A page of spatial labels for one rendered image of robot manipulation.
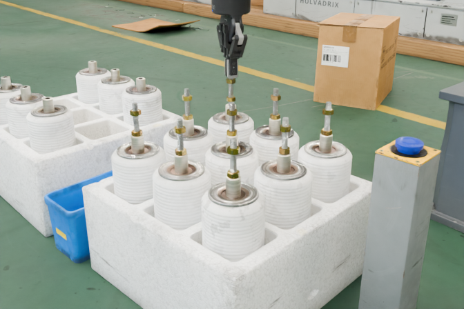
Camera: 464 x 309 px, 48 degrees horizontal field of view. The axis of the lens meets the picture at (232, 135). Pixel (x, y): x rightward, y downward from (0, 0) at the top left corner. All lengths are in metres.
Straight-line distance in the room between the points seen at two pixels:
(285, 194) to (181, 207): 0.17
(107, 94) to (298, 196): 0.69
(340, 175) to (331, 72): 1.09
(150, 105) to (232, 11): 0.38
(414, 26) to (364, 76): 1.06
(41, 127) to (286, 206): 0.57
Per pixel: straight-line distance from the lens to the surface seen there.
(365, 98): 1.97
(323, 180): 0.92
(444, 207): 1.27
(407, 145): 0.79
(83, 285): 1.05
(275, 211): 0.84
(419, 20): 2.95
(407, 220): 0.81
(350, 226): 0.95
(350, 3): 3.18
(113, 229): 0.94
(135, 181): 0.92
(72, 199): 1.15
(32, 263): 1.14
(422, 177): 0.79
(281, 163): 0.84
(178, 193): 0.82
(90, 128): 1.31
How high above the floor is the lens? 0.62
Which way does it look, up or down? 22 degrees down
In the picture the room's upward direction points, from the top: straight up
